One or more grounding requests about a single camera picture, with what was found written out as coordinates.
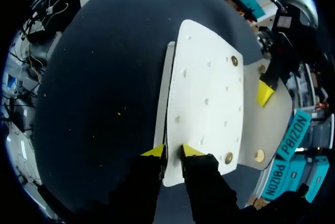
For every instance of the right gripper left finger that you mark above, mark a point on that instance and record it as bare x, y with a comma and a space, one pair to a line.
146, 177

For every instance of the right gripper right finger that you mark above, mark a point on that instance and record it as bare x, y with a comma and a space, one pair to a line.
204, 179

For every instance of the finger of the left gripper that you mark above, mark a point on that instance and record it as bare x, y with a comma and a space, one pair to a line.
265, 93

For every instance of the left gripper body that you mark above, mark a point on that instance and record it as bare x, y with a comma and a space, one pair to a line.
285, 38

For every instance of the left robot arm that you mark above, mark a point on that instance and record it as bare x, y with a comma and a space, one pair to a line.
303, 1

